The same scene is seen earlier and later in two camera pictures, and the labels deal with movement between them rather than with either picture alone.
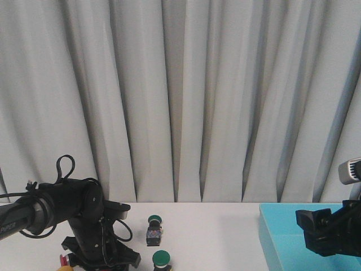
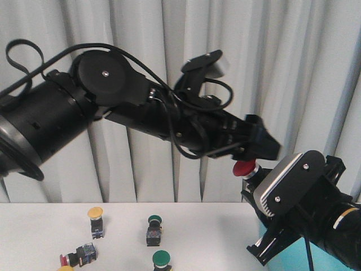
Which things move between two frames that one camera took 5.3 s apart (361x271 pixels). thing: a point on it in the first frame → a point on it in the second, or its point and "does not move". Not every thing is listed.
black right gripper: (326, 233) → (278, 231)
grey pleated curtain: (182, 101) does not move
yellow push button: (66, 268) does not move
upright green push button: (161, 259) does not move
